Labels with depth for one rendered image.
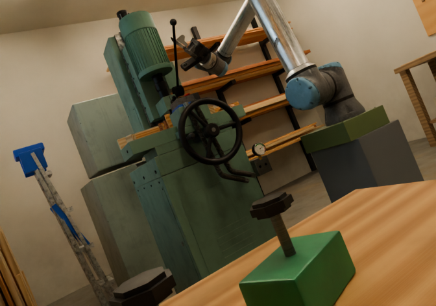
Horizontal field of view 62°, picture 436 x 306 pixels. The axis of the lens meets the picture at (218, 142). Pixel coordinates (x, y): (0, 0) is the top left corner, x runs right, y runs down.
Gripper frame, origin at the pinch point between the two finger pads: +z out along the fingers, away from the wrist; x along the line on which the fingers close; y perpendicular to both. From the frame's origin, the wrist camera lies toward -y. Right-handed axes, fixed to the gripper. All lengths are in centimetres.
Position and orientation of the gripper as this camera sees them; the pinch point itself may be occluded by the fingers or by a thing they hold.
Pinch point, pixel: (176, 43)
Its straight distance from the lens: 188.1
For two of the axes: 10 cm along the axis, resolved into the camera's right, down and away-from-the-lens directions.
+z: -6.1, -2.5, -7.5
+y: 5.8, -7.9, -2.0
